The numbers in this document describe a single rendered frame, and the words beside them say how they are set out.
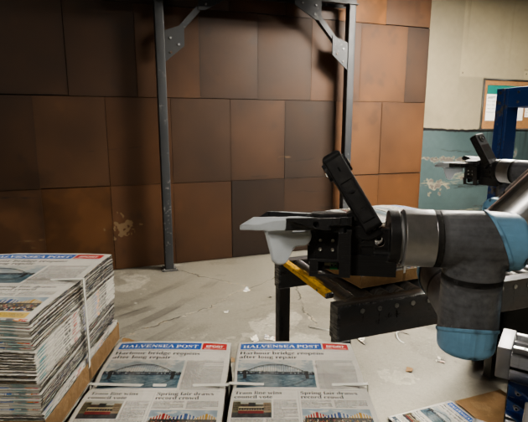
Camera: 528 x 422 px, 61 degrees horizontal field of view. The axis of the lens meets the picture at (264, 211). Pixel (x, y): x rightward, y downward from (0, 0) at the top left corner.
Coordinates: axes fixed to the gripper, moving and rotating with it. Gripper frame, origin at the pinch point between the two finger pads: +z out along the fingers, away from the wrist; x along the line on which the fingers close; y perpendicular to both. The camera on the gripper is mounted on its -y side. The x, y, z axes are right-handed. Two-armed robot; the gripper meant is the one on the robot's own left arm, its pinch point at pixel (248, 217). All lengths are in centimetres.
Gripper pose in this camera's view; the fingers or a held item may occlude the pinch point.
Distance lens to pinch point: 61.8
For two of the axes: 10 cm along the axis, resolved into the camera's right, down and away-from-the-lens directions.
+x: 1.4, -0.5, 9.9
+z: -9.9, -0.3, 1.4
